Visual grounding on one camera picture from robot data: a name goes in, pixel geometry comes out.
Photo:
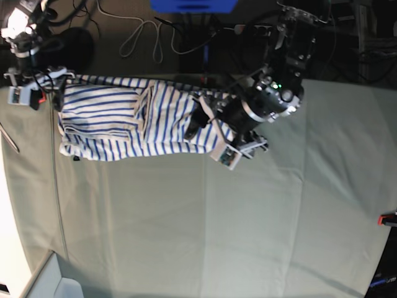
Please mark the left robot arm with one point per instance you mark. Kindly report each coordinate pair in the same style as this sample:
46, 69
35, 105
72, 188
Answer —
275, 89

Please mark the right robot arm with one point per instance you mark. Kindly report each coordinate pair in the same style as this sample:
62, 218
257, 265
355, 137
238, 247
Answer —
30, 40

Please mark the blue white striped t-shirt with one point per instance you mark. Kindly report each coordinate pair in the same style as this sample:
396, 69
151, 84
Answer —
110, 119

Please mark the red black clamp right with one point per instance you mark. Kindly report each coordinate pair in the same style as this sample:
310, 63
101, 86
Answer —
389, 220

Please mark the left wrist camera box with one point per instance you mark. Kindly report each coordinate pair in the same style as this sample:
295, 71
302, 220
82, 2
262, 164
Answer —
226, 155

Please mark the blue box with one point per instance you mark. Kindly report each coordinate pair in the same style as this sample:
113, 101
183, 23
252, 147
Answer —
193, 6

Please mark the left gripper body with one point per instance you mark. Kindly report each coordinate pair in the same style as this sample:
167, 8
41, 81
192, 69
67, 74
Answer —
234, 120

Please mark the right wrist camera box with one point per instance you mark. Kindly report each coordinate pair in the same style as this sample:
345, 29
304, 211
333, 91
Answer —
19, 96

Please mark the green table cloth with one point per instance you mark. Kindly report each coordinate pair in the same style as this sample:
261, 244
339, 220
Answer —
299, 220

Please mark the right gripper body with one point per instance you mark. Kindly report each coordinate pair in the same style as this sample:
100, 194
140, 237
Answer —
50, 79

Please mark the white bin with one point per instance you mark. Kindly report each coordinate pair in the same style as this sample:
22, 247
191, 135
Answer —
47, 281

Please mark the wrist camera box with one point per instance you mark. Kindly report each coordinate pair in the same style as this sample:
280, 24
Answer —
226, 155
19, 96

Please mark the red black clamp left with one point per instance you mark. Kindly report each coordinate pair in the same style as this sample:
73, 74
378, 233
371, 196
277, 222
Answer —
41, 98

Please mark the white power strip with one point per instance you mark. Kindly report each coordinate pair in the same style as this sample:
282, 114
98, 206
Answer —
254, 30

